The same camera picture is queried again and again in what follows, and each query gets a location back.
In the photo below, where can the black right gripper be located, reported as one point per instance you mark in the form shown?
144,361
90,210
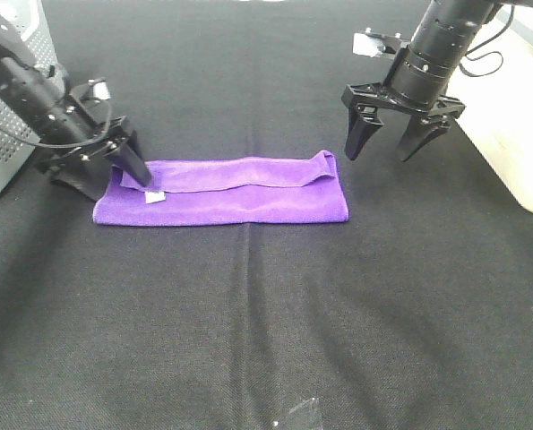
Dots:
415,86

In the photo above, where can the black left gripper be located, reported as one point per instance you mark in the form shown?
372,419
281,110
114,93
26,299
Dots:
73,130

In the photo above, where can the purple microfiber towel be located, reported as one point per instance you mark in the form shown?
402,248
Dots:
229,191

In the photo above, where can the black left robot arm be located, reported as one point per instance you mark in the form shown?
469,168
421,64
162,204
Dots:
20,76

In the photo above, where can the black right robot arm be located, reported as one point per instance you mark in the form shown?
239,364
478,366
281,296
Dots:
452,21

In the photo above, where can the white towel label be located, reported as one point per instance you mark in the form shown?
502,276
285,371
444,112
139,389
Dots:
153,197

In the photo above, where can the grey perforated basket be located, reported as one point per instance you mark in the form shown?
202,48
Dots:
29,20

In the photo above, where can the white plastic bin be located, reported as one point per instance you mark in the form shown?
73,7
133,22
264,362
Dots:
497,89

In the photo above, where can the black fabric table cover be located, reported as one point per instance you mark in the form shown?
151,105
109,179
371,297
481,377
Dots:
417,313

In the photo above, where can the clear tape strip bottom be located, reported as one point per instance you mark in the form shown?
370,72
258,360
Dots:
305,415

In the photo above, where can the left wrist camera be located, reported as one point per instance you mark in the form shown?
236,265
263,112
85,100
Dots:
98,89

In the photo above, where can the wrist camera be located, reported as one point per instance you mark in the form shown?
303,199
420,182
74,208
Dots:
372,44
98,89

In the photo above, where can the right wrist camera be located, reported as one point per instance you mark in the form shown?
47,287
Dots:
372,44

